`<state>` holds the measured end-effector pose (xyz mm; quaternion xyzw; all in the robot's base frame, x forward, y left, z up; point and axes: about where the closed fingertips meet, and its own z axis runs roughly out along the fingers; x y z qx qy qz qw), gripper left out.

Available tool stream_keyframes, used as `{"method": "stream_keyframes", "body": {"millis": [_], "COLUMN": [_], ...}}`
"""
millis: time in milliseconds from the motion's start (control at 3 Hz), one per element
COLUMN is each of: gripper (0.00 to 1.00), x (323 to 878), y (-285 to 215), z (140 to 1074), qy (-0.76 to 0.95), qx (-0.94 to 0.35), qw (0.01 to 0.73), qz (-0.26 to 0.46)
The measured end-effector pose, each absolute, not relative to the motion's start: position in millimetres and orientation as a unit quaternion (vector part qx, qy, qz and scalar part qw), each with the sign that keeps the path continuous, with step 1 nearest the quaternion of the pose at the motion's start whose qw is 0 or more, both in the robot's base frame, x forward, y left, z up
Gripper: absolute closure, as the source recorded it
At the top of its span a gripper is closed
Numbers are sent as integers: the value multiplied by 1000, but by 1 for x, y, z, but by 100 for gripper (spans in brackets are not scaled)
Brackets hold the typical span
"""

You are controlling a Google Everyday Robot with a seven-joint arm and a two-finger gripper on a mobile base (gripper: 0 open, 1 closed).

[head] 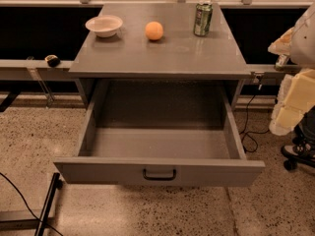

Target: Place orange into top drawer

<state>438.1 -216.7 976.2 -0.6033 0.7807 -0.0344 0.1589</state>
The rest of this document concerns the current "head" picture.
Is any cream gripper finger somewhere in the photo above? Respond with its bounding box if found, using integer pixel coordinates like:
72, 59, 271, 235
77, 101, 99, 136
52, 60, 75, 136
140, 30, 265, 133
269, 69, 315, 136
268, 28, 293, 55

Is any orange fruit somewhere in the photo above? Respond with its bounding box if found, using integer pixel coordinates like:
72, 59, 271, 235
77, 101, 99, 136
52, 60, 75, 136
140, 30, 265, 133
145, 22, 163, 40

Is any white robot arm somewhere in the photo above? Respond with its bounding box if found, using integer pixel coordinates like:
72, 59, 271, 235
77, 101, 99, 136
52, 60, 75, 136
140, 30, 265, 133
268, 4, 315, 136

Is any grey open top drawer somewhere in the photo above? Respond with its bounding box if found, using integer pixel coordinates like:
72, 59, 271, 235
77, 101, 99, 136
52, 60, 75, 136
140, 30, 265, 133
54, 80, 265, 187

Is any person leg in jeans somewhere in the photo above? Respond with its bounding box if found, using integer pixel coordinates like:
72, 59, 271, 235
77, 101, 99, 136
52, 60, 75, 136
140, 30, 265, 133
297, 107, 315, 148

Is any green soda can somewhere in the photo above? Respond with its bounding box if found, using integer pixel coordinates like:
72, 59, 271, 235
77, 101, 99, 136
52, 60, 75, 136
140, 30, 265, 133
193, 2, 213, 36

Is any grey cabinet desk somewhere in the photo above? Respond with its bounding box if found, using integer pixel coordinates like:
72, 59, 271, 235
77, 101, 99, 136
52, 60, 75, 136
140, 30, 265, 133
69, 3, 249, 106

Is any white bowl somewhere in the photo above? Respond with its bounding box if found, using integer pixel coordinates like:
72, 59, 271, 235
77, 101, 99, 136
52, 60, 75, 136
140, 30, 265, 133
86, 15, 123, 37

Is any small black yellow device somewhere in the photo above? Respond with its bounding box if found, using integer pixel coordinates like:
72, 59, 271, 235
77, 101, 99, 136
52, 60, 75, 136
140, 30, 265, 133
44, 55, 60, 67

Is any black metal floor stand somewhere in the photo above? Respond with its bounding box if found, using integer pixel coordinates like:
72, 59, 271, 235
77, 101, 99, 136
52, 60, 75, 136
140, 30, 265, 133
0, 173, 63, 236

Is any small bottle on rail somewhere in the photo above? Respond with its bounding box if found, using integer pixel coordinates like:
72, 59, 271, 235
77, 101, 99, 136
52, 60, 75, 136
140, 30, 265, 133
275, 54, 289, 71

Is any grey side rail right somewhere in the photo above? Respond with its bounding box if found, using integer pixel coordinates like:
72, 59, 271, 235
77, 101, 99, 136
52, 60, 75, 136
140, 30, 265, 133
244, 64, 301, 86

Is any grey side rail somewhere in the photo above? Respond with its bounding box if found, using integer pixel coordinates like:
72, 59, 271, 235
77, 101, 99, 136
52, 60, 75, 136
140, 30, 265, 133
244, 64, 301, 86
0, 60, 72, 81

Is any metal bracket on rail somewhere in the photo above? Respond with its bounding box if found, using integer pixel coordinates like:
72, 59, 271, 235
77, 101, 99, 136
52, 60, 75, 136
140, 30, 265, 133
252, 72, 264, 85

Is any black floor cable right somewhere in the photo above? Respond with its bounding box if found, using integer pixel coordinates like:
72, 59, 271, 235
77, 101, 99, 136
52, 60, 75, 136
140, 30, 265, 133
238, 85, 271, 153

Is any black floor cable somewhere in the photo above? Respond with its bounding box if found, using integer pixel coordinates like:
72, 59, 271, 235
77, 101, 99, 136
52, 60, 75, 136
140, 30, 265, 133
238, 85, 271, 153
0, 172, 63, 236

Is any black drawer handle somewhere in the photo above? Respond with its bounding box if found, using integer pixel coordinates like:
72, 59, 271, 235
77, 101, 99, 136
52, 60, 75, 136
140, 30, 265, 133
143, 169, 177, 181

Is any grey side rail left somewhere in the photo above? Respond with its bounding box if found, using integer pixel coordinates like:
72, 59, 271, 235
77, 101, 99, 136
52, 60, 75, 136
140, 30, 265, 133
0, 60, 72, 81

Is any black floor cable left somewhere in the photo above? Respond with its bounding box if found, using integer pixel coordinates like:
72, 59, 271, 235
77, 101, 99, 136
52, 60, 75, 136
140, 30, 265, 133
0, 172, 63, 236

